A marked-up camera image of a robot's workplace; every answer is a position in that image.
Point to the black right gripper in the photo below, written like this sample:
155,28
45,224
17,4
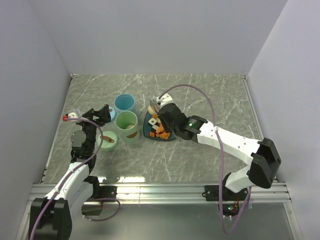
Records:
164,122

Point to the blue canister lid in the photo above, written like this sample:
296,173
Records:
113,114

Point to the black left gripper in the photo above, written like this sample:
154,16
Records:
103,114

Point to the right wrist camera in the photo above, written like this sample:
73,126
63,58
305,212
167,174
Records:
164,100

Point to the orange fried chicken piece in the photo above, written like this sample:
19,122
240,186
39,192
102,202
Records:
161,133

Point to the aluminium rail frame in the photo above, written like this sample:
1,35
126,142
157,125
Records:
159,187

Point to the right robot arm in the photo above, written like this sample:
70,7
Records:
260,156

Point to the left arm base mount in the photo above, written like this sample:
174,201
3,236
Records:
101,194

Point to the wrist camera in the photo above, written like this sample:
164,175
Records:
73,114
164,100

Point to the blue cylindrical canister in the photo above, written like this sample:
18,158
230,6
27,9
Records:
125,102

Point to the metal tongs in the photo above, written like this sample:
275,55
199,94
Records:
155,105

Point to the white round bun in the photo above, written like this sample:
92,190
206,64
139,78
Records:
151,111

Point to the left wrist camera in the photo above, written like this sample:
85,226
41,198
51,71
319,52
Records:
73,114

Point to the sushi roll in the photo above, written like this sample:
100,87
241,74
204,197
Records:
152,121

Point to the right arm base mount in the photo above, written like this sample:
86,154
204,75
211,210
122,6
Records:
230,200

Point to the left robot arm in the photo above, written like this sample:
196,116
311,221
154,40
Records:
51,217

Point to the green canister lid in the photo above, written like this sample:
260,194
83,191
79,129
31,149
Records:
109,141

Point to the green cylindrical canister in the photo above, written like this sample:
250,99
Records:
124,119

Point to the teal square plate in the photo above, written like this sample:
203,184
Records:
147,128

